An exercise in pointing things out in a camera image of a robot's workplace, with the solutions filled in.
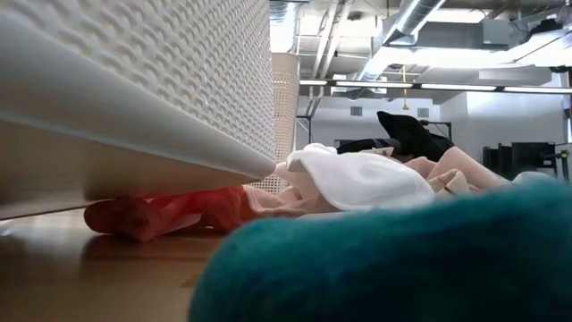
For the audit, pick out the black ceiling light rail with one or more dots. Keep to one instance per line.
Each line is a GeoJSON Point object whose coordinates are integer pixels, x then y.
{"type": "Point", "coordinates": [456, 87]}

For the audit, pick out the coral red garment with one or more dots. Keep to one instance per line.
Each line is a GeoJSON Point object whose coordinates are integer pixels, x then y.
{"type": "Point", "coordinates": [143, 214]}

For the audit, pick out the grey wall vent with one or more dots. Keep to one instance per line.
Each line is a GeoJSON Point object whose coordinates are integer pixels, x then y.
{"type": "Point", "coordinates": [423, 112]}
{"type": "Point", "coordinates": [356, 111]}

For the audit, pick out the white perforated plastic bin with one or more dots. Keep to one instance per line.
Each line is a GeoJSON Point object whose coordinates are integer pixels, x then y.
{"type": "Point", "coordinates": [134, 67]}
{"type": "Point", "coordinates": [286, 112]}

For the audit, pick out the pale pink garment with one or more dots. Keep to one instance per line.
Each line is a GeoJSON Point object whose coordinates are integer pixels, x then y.
{"type": "Point", "coordinates": [277, 201]}

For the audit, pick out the white terry cloth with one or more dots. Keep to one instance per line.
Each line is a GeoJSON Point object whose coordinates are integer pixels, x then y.
{"type": "Point", "coordinates": [366, 183]}

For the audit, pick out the silver ventilation duct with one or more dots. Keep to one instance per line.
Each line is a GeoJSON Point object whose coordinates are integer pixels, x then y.
{"type": "Point", "coordinates": [413, 18]}

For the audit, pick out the grey ceiling unit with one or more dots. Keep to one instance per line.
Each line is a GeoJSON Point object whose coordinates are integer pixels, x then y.
{"type": "Point", "coordinates": [500, 33]}

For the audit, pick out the black garment with waistband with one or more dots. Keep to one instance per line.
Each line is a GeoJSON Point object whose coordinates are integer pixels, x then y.
{"type": "Point", "coordinates": [411, 134]}

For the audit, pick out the teal garment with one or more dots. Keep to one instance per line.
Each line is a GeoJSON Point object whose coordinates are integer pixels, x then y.
{"type": "Point", "coordinates": [380, 268]}

